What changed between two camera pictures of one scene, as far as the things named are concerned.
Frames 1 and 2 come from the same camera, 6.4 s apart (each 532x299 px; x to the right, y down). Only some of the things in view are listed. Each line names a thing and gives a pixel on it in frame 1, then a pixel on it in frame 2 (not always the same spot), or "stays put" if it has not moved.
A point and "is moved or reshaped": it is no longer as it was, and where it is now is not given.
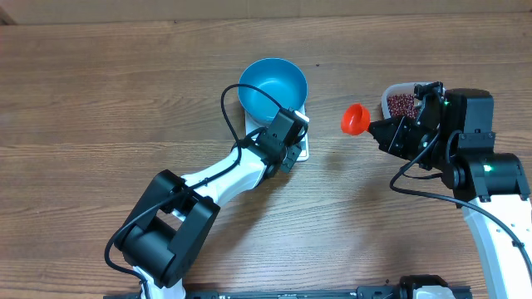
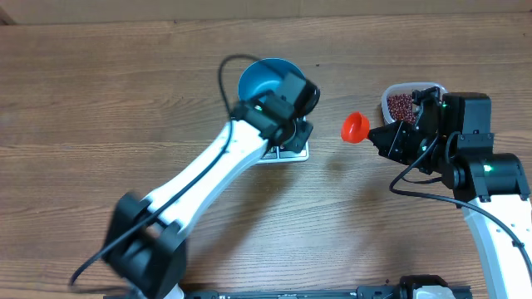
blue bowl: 277,76 stays put
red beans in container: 401,105 stays put
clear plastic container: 399,100 stays put
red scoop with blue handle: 355,120 is moved or reshaped
